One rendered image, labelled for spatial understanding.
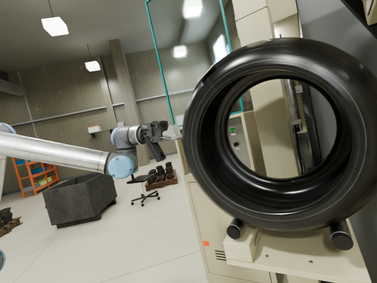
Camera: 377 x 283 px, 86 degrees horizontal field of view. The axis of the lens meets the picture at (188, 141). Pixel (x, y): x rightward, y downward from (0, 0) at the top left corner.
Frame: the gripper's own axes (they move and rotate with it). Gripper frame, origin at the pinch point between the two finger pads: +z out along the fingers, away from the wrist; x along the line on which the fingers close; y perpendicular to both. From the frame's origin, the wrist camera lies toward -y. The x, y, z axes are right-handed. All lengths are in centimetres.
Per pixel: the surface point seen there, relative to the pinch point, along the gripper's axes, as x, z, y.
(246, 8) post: 26, 22, 49
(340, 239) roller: -11, 49, -26
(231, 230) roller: -10.8, 20.8, -28.9
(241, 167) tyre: 15.1, 18.1, -15.8
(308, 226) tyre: -11.2, 42.1, -23.1
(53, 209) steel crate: 95, -335, -125
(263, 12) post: 26, 29, 46
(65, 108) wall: 504, -961, 105
